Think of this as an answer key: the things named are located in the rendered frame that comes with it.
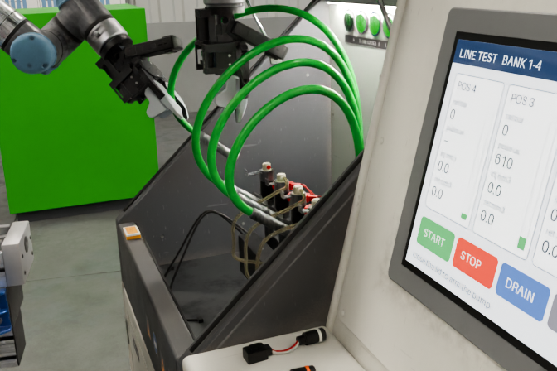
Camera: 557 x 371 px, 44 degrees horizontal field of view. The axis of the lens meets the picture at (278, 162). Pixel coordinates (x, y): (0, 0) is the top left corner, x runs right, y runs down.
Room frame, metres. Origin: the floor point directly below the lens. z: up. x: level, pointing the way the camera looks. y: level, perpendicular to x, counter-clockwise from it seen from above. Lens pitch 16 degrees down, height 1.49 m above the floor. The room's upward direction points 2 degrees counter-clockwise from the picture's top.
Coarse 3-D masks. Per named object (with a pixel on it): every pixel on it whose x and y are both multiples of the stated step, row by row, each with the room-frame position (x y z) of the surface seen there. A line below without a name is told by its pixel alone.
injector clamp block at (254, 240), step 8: (240, 240) 1.28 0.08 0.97; (248, 240) 1.26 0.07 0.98; (256, 240) 1.26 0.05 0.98; (240, 248) 1.28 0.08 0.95; (248, 248) 1.24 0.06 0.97; (256, 248) 1.22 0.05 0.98; (264, 248) 1.22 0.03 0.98; (240, 256) 1.29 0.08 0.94; (248, 256) 1.24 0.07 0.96; (264, 256) 1.18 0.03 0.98; (240, 264) 1.29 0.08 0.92; (248, 264) 1.24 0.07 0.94
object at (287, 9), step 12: (252, 12) 1.34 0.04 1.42; (288, 12) 1.34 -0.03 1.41; (300, 12) 1.34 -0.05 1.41; (324, 24) 1.34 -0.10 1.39; (336, 36) 1.34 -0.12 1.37; (192, 48) 1.35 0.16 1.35; (336, 48) 1.34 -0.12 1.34; (180, 60) 1.35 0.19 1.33; (348, 60) 1.33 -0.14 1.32; (168, 84) 1.35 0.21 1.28; (180, 120) 1.35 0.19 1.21
